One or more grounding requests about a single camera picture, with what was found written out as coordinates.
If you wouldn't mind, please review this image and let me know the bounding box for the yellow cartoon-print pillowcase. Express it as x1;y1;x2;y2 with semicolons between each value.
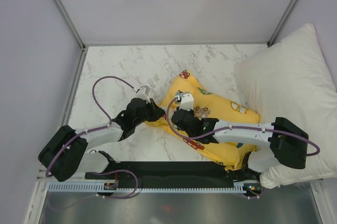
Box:
158;70;260;171

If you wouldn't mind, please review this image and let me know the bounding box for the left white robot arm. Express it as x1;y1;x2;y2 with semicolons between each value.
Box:
38;98;165;182

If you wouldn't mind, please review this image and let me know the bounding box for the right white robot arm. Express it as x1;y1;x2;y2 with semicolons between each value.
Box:
171;109;309;179

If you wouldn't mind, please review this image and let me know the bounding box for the large white pillow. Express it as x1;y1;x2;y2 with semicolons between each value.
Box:
234;24;336;189

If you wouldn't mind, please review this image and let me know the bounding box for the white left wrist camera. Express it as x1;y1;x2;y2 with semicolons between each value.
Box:
136;85;150;103

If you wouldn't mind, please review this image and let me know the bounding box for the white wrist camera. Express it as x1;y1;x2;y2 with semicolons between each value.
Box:
136;85;150;103
175;91;194;111

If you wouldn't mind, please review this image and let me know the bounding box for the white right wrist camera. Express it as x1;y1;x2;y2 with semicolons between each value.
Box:
175;91;194;111

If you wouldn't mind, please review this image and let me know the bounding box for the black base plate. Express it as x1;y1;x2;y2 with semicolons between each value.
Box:
85;161;259;188

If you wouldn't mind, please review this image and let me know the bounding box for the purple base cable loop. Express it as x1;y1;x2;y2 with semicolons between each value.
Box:
96;170;140;199

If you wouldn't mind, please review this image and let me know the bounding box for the white slotted cable duct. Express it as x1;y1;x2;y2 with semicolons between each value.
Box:
48;181;261;193

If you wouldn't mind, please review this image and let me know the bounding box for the left aluminium frame post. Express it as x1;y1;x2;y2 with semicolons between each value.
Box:
52;0;86;51

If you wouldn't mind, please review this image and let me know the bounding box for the aluminium frame post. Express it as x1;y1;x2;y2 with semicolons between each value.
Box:
52;0;86;51
266;0;299;47

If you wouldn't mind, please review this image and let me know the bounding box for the right aluminium frame post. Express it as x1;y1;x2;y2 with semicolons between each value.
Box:
266;0;299;47

